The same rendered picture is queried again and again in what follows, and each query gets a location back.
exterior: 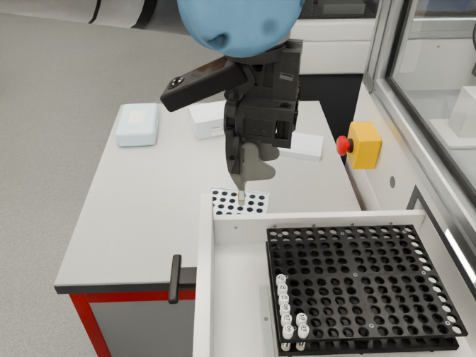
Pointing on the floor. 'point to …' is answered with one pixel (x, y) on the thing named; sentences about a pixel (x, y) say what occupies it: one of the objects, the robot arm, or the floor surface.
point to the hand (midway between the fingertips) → (238, 178)
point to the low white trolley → (172, 228)
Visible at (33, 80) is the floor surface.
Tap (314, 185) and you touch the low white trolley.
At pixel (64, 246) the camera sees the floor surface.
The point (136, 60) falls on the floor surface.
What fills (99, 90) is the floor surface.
